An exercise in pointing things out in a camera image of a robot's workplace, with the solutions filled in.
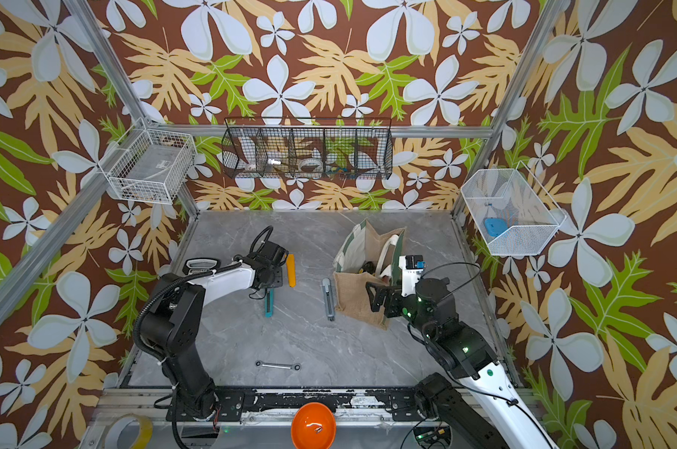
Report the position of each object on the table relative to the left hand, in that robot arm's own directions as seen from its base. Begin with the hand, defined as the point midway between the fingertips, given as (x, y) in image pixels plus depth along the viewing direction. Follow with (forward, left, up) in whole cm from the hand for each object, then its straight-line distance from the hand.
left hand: (274, 275), depth 98 cm
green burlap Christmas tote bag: (+7, -32, +1) cm, 33 cm away
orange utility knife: (+3, -6, -2) cm, 7 cm away
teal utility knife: (-11, 0, 0) cm, 11 cm away
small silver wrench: (-30, -10, -2) cm, 32 cm away
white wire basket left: (+21, +37, +32) cm, 53 cm away
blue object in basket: (+3, -69, +24) cm, 73 cm away
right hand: (-16, -33, +23) cm, 44 cm away
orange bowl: (-44, -17, -1) cm, 47 cm away
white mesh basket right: (+8, -75, +25) cm, 80 cm away
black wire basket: (+34, -12, +29) cm, 47 cm away
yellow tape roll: (-46, +25, +2) cm, 52 cm away
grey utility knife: (-9, -20, -1) cm, 21 cm away
